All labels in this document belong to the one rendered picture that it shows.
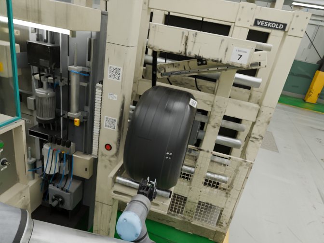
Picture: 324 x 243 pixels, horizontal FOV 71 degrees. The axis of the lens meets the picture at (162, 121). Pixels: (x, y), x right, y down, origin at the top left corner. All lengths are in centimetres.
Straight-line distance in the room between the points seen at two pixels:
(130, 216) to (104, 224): 93
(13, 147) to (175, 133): 79
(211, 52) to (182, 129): 52
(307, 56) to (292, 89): 133
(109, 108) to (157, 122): 35
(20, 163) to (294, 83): 1022
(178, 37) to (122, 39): 35
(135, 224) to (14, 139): 74
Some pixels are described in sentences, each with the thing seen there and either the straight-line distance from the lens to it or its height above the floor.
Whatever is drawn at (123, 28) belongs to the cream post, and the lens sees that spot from 120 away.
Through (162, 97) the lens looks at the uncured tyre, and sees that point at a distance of 116.
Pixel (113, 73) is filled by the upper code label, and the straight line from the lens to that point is 124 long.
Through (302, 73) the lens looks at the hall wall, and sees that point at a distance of 1073.
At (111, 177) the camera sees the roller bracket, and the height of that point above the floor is 94.
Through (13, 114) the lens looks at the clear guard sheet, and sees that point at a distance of 123.
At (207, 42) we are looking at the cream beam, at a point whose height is 174.
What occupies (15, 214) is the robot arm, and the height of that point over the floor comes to 138.
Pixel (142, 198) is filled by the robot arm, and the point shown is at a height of 113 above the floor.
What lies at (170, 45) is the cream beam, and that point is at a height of 168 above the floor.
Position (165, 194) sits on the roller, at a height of 91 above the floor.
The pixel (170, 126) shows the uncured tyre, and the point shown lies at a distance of 107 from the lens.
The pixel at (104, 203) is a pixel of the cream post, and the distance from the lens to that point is 167.
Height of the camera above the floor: 178
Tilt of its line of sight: 23 degrees down
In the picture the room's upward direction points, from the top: 10 degrees clockwise
